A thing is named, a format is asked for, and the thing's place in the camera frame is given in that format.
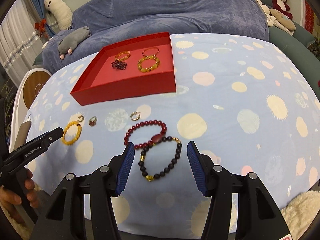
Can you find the red bow curtain tie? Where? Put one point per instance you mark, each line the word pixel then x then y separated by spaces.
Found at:
pixel 40 27

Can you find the rose gold bangle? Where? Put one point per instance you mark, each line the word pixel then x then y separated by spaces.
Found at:
pixel 152 51

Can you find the red cardboard box tray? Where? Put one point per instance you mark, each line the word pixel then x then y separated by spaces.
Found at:
pixel 105 79

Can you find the gold ring red stone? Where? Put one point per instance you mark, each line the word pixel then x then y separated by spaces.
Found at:
pixel 92 121

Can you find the planet print bed sheet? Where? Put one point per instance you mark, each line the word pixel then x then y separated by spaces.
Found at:
pixel 242 101

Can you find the white sheep plush toy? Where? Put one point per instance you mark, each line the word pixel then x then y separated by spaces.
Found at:
pixel 61 11

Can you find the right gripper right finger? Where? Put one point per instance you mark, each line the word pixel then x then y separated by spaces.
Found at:
pixel 215 182

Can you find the green bed frame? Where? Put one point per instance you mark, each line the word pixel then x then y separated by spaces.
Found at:
pixel 295 47

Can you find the grey mole plush toy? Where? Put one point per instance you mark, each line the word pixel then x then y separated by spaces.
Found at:
pixel 69 43

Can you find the white sheer curtain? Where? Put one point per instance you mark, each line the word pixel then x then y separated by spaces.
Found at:
pixel 20 41

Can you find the person's left hand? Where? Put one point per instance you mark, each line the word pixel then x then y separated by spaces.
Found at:
pixel 9 199

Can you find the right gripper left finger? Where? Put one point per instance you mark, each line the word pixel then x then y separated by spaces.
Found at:
pixel 106 182

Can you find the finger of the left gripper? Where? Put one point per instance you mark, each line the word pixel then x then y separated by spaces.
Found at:
pixel 47 138

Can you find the gold hoop earring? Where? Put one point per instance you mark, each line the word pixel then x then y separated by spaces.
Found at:
pixel 135 116
pixel 80 119

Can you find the cream fluffy rug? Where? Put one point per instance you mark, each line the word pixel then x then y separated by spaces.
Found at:
pixel 300 212

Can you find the beige plush toy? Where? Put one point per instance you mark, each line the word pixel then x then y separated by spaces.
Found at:
pixel 275 18

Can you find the red decorative hanging banner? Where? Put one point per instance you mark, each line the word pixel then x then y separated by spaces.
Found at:
pixel 309 18

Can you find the blue-grey velvet blanket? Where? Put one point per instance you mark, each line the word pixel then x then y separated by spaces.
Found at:
pixel 111 21

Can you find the round wooden side table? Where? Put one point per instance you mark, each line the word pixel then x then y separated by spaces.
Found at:
pixel 28 90

